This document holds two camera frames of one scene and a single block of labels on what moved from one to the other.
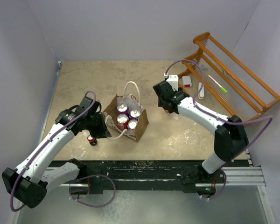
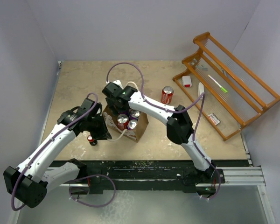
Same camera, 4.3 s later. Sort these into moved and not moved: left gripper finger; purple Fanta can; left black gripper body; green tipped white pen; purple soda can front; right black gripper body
Moved: right black gripper body; purple Fanta can
Not moved: purple soda can front; left black gripper body; left gripper finger; green tipped white pen
